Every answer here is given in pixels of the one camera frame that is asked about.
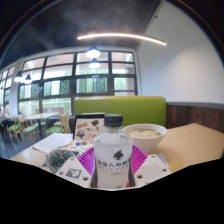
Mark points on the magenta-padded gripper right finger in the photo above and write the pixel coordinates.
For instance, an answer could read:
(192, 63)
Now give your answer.
(151, 170)

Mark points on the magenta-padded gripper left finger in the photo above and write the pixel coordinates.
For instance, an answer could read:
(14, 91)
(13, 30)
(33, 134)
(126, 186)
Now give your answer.
(71, 171)

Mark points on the clear drink bottle black cap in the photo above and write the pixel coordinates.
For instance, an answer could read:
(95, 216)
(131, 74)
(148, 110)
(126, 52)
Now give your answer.
(112, 153)

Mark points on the speckled green ceramic mug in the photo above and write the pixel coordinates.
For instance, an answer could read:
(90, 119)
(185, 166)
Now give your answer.
(58, 159)

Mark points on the white ceramic bowl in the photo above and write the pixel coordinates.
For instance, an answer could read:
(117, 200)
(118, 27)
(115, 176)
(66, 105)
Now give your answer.
(146, 138)

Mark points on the open white paper booklet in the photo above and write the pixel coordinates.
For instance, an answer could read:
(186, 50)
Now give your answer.
(51, 141)

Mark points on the group of wooden green-seat chairs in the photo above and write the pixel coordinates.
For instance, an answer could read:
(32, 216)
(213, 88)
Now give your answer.
(30, 128)

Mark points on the wooden dining table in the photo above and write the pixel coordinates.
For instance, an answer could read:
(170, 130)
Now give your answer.
(41, 115)

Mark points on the green upholstered bench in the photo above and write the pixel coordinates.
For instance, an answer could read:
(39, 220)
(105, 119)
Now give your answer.
(133, 108)

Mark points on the group of pendant lamps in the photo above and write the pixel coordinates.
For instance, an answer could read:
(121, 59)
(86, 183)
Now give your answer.
(93, 52)

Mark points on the long curved ceiling light strip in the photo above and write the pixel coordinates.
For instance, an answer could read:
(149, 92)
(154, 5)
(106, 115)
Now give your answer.
(123, 35)

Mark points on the dark-framed window wall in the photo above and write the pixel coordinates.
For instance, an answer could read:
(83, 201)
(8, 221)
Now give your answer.
(60, 86)

